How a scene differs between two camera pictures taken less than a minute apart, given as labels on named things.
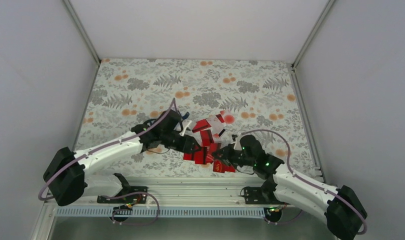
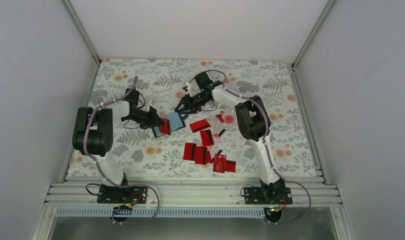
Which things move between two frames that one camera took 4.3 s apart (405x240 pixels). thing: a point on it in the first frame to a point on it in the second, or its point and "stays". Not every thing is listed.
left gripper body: (183, 146) to (145, 120)
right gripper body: (238, 158) to (195, 103)
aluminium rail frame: (170, 191) stays
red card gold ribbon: (218, 166) stays
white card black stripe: (218, 127) stays
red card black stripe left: (188, 156) stays
